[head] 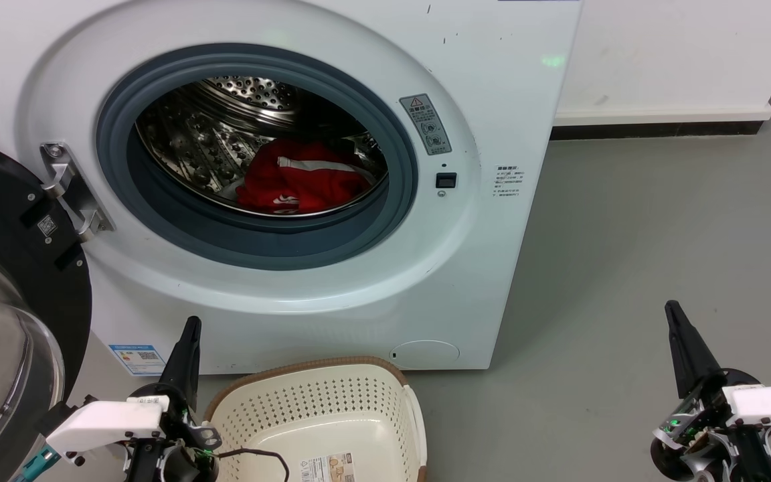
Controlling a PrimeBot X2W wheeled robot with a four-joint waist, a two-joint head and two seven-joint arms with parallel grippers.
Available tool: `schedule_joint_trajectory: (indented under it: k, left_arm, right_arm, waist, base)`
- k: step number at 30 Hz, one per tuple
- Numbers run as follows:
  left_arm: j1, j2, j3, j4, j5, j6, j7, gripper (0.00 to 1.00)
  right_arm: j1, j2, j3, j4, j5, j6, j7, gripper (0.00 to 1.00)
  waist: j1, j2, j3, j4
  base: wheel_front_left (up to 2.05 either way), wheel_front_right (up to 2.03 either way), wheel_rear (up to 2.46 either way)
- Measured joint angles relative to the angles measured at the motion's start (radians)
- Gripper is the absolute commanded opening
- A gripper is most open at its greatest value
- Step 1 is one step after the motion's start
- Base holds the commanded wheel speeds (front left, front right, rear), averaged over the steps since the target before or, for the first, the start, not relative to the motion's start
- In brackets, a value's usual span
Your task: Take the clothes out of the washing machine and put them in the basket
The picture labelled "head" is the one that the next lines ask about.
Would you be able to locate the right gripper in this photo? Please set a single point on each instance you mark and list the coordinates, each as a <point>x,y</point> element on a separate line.
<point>700,435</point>

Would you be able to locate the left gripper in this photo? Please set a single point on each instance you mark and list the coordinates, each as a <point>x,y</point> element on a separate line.
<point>181,458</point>

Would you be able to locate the red garment with white stripe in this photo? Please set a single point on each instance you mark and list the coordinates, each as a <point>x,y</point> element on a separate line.
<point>305,184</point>

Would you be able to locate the cream perforated laundry basket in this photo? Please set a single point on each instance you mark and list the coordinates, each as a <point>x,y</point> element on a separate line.
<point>332,415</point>

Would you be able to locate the printed paper label card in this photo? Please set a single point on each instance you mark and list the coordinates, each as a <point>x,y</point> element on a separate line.
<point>327,468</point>

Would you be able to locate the stainless steel washing machine drum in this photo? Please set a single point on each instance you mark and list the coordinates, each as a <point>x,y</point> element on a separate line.
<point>191,140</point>

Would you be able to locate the blue energy label sticker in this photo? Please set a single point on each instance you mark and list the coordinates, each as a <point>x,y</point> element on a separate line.
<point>138,359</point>

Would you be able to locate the grey rubber door gasket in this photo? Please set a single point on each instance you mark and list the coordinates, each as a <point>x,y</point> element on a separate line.
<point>258,248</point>

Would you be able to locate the QR code sticker on door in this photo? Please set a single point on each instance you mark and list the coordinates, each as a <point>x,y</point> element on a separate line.
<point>47,225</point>

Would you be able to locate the silver metal door hinge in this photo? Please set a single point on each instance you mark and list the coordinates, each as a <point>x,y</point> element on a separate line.
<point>67,184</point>

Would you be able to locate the white front-load washing machine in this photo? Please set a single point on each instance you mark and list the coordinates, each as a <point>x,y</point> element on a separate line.
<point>492,268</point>

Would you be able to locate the round white filter cover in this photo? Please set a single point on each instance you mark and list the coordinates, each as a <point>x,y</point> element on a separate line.
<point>425,355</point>

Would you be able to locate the small printed instruction sticker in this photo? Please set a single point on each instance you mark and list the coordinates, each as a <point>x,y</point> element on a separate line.
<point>509,181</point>

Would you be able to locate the black door latch socket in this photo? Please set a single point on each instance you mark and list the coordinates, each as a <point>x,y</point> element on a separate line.
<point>446,180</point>

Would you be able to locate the grey warning sticker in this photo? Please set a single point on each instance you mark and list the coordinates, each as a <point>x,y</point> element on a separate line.
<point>425,124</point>

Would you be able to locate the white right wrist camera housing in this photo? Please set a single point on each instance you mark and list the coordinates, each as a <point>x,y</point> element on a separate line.
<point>770,404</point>

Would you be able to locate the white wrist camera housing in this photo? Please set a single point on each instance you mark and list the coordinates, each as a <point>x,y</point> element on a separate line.
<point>104,423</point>
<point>770,404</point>

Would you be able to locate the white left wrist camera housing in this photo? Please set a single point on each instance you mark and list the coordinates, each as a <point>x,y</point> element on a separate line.
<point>104,423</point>

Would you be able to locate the dark wall baseboard strip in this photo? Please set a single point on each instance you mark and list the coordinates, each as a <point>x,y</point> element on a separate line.
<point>660,129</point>

